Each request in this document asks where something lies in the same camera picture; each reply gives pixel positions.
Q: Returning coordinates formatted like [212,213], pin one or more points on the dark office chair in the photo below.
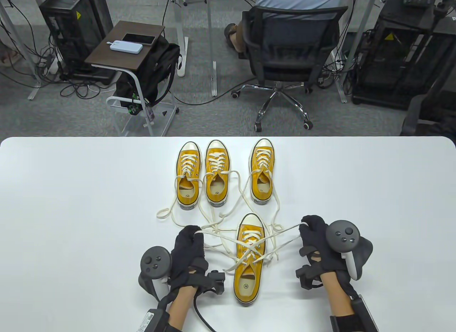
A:
[413,114]

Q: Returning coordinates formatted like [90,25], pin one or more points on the black smartphone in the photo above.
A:
[139,39]

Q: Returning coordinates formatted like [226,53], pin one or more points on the green bag accessory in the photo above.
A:
[133,103]

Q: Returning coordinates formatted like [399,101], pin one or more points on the black mesh office chair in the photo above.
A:
[295,43]

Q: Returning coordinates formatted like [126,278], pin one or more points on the person's right hand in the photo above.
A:
[315,239]

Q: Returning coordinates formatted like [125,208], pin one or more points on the light blue power bank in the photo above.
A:
[126,46]

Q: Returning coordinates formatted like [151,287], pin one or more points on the person's left forearm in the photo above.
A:
[180,307]

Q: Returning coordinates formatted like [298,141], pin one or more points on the person's right forearm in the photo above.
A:
[336,296]

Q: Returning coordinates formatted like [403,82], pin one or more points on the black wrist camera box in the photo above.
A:
[151,321]
[363,314]

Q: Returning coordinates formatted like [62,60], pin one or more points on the black sandal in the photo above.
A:
[229,30]

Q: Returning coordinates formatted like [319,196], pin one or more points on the white desk leg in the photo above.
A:
[34,89]
[181,61]
[341,86]
[214,78]

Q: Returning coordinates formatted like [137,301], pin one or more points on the person's left hand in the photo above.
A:
[187,253]

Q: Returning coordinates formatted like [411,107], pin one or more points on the brown side table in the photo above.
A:
[107,54]

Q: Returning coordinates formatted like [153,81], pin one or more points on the gray handheld controller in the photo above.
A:
[342,235]
[155,262]

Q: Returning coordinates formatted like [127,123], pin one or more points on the white shoe lace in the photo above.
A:
[263,157]
[189,163]
[217,161]
[249,244]

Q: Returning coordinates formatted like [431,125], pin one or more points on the black computer rack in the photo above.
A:
[388,61]

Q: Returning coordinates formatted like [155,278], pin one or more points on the black computer tower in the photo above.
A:
[71,25]

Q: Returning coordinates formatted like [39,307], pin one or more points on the black backpack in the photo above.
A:
[156,68]

